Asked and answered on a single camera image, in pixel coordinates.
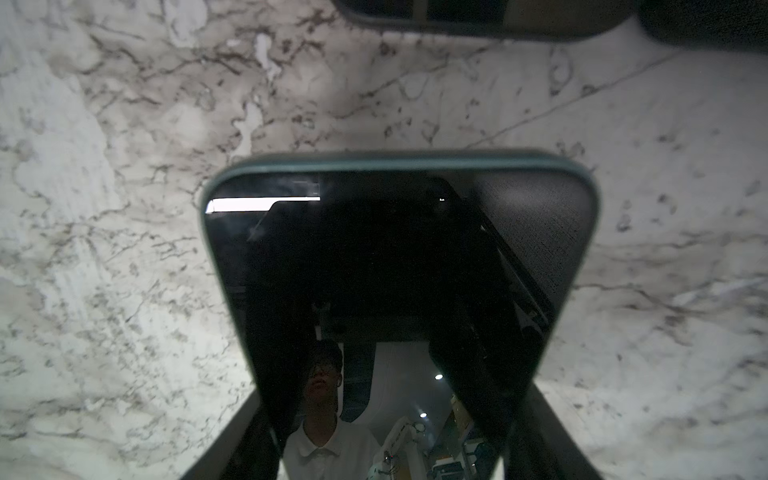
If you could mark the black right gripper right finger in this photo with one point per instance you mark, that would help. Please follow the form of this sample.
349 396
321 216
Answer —
541 448

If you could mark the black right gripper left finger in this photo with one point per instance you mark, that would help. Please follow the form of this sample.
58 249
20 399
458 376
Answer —
245 449

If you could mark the black phone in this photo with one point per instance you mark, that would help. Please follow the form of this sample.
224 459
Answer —
722 24
394 307
538 20

